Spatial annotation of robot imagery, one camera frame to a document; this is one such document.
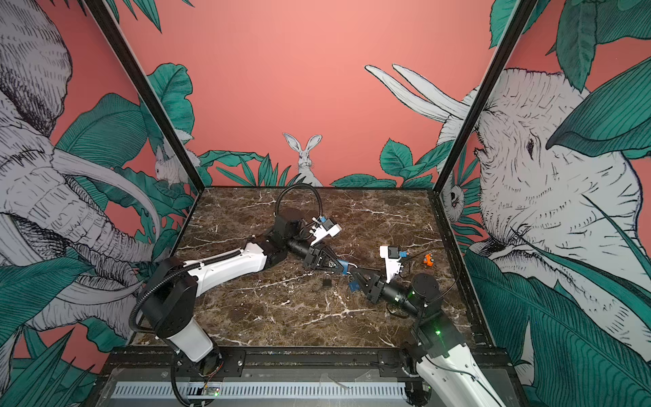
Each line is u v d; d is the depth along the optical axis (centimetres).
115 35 73
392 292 60
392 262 60
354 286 89
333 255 67
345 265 66
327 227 66
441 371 59
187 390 72
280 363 75
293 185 122
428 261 95
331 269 67
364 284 64
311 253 65
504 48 76
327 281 91
